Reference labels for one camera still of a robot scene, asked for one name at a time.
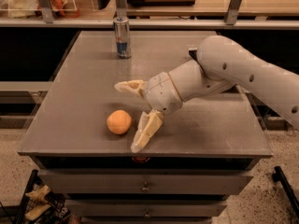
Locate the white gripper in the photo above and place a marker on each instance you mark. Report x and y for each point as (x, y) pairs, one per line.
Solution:
(162, 92)

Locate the orange fruit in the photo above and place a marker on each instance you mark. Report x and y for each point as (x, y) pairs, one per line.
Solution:
(119, 122)

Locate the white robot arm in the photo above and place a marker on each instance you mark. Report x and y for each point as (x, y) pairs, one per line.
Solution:
(218, 65)

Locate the silver blue redbull can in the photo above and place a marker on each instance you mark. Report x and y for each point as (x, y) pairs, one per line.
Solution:
(122, 36)

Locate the blue potato chips bag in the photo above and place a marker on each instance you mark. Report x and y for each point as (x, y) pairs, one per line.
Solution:
(193, 53)

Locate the grey drawer cabinet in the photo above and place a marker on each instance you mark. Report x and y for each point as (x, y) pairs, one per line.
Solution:
(219, 133)

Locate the upper grey drawer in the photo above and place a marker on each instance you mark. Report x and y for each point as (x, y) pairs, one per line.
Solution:
(79, 182)

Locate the grey drawer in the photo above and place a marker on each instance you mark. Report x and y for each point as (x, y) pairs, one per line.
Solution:
(79, 182)
(145, 208)

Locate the lower grey drawer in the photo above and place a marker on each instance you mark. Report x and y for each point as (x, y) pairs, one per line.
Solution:
(145, 208)

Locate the black floor stand bar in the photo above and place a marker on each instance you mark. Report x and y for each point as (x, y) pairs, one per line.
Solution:
(279, 176)

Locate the clear plastic box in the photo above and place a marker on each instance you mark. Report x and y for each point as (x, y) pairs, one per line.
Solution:
(29, 8)

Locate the black wire basket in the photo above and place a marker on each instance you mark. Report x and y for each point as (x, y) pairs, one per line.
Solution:
(38, 206)

